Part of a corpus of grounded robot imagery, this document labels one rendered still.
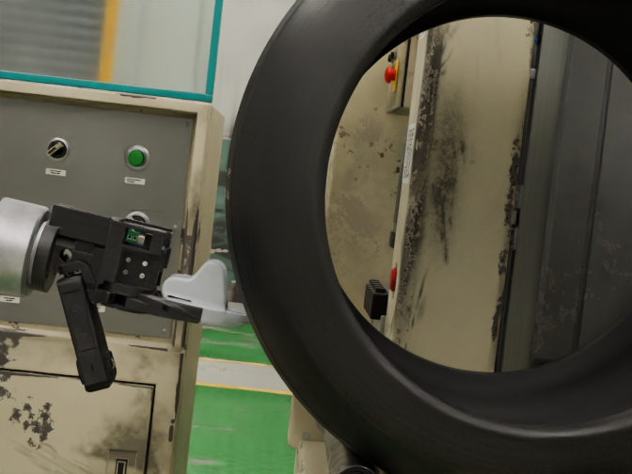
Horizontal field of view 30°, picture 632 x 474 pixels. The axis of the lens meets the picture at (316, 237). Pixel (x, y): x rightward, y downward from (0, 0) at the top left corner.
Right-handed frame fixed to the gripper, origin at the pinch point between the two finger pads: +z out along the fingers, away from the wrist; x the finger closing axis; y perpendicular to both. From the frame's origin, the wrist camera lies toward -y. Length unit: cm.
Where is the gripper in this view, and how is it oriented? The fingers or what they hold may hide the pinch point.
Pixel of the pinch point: (239, 323)
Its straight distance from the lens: 115.0
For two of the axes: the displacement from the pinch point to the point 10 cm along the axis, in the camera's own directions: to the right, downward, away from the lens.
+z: 9.7, 2.4, 0.4
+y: 2.4, -9.7, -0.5
